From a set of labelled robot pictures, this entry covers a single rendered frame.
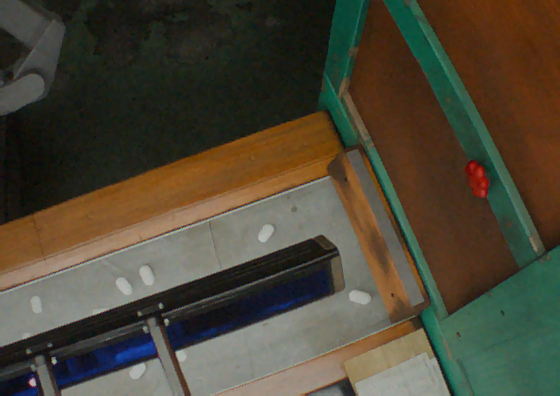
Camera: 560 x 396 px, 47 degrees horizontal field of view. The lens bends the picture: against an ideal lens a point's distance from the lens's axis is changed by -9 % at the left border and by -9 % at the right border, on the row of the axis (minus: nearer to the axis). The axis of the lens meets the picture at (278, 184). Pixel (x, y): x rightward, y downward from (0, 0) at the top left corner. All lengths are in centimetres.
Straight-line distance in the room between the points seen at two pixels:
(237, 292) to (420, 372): 45
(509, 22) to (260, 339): 74
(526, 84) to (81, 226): 84
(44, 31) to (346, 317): 69
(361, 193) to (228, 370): 37
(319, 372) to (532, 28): 73
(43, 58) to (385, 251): 61
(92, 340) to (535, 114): 56
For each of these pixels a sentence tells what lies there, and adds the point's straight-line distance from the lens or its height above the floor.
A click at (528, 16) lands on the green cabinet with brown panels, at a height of 145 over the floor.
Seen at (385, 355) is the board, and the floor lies 78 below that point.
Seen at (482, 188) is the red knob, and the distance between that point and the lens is 75.
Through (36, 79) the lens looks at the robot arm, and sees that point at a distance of 102.
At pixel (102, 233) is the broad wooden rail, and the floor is 76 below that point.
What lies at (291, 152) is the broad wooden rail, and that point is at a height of 76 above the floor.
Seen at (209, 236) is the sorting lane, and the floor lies 74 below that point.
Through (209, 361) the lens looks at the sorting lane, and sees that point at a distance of 119.
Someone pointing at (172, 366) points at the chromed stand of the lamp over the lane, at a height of 112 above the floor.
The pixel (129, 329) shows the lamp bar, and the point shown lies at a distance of 83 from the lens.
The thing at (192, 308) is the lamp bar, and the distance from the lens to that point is 83.
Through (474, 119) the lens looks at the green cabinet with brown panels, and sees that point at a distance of 76.
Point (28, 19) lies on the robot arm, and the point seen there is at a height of 112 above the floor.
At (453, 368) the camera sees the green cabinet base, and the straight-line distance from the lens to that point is 114.
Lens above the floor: 192
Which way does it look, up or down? 70 degrees down
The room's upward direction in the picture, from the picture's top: 5 degrees clockwise
